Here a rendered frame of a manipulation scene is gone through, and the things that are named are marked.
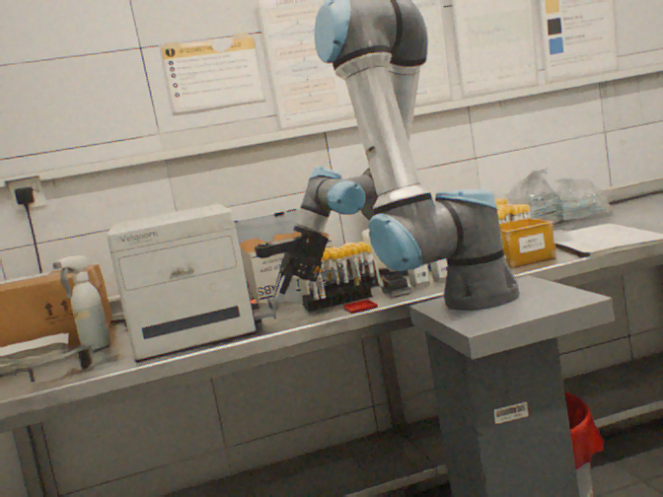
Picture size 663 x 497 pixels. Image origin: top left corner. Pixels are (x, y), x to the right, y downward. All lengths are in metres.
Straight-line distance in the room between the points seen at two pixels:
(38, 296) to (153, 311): 0.44
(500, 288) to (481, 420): 0.26
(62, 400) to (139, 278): 0.30
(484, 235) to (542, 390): 0.32
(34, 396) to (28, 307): 0.40
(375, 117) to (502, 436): 0.66
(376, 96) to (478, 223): 0.31
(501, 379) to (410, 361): 1.11
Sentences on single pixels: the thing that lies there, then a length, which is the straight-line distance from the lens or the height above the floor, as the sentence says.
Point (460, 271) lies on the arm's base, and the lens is 1.38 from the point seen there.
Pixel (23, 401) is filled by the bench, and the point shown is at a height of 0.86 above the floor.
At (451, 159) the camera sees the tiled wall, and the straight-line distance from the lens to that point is 2.44.
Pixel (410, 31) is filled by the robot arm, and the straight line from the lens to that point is 1.42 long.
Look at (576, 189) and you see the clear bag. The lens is 2.49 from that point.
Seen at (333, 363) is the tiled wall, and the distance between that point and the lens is 2.39.
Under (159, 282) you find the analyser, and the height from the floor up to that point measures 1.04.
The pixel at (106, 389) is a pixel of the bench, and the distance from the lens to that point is 1.62.
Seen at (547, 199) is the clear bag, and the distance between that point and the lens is 2.45.
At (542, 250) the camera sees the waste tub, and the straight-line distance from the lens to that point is 1.90.
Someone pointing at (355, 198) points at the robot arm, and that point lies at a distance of 1.54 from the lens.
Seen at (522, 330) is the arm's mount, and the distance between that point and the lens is 1.27.
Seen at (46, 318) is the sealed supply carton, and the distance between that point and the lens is 1.97.
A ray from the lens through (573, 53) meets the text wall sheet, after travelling 2.68.
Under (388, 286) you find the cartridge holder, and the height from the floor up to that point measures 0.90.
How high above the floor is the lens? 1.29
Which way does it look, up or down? 8 degrees down
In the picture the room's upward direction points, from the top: 10 degrees counter-clockwise
